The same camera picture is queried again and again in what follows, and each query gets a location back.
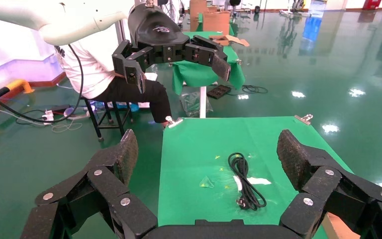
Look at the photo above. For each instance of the seated person in white shirt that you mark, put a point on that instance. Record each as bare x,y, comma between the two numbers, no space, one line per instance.
89,66

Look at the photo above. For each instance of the wide brown cardboard box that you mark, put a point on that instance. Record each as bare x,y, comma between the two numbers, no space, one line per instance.
215,23

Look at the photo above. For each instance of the white side table leg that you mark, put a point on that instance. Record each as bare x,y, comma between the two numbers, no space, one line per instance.
203,102

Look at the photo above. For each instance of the black plastic tray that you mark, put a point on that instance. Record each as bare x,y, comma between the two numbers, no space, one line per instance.
219,91

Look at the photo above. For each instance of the red cabinet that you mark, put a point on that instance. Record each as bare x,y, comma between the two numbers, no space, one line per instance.
371,4

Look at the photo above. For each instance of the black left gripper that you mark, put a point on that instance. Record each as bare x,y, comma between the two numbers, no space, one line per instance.
154,29

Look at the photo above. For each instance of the silver metal binder clip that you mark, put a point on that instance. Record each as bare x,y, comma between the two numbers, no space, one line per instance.
174,122
303,118

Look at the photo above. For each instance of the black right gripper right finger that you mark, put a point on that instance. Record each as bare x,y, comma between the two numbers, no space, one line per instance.
322,184

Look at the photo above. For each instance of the clear plastic scrap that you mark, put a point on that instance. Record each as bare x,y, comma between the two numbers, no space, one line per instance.
206,182

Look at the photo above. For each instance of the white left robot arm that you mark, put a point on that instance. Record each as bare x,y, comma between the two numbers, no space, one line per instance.
62,19

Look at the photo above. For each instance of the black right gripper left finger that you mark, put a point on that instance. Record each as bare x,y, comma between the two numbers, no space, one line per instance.
112,184

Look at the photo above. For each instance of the tall brown cardboard box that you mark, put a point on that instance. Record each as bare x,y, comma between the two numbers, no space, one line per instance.
197,10

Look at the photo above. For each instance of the flat brown cardboard piece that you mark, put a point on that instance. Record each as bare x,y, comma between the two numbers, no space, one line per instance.
234,40

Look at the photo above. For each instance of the yellow black floor guard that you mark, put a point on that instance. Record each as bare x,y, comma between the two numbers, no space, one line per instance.
16,86

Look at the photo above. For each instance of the white power strip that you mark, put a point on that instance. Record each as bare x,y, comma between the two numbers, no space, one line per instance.
48,117

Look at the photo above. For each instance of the clear plastic bag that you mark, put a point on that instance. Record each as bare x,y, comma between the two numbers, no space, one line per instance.
192,104

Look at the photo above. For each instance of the black metal stool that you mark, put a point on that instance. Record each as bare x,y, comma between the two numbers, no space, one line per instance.
112,123

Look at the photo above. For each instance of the open brown cardboard box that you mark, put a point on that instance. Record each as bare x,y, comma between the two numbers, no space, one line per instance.
337,229

